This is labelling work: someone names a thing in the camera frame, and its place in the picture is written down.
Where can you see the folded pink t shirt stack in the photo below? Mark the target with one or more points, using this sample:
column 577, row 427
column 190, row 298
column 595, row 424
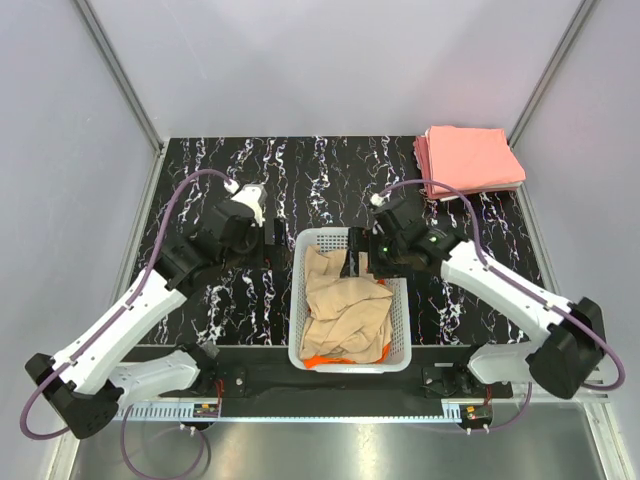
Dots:
column 471, row 160

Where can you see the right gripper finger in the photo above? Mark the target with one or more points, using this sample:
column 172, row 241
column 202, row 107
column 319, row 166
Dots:
column 359, row 244
column 344, row 273

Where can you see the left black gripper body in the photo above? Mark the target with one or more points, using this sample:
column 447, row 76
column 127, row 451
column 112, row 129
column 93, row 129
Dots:
column 243, row 250

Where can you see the white plastic laundry basket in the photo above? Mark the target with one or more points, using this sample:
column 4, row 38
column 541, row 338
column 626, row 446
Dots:
column 344, row 325

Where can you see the white slotted cable duct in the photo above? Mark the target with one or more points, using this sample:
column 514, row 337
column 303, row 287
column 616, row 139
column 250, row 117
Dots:
column 190, row 412

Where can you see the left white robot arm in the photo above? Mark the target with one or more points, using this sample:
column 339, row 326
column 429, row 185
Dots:
column 86, row 383

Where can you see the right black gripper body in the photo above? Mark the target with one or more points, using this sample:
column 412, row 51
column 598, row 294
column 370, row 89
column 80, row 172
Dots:
column 389, row 261

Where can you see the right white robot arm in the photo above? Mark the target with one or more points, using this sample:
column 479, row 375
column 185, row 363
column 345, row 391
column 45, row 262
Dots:
column 565, row 338

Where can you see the left aluminium frame post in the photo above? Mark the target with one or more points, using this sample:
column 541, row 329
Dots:
column 110, row 57

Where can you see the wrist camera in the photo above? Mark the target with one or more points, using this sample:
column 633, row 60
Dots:
column 396, row 216
column 246, row 202

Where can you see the beige t shirt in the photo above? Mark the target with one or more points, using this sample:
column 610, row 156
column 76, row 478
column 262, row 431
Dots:
column 345, row 305

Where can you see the aluminium frame post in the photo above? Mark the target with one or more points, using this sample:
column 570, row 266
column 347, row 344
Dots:
column 110, row 57
column 577, row 23

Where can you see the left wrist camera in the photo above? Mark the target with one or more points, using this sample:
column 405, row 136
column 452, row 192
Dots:
column 246, row 202

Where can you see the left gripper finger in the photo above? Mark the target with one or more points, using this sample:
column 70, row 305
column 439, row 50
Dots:
column 270, row 235
column 281, row 233

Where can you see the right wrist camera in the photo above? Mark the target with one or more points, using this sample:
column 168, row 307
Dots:
column 396, row 216

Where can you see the orange t shirt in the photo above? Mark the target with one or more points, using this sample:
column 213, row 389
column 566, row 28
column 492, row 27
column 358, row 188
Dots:
column 350, row 361

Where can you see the right aluminium frame post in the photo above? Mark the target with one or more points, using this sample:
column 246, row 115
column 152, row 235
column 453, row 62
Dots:
column 577, row 23

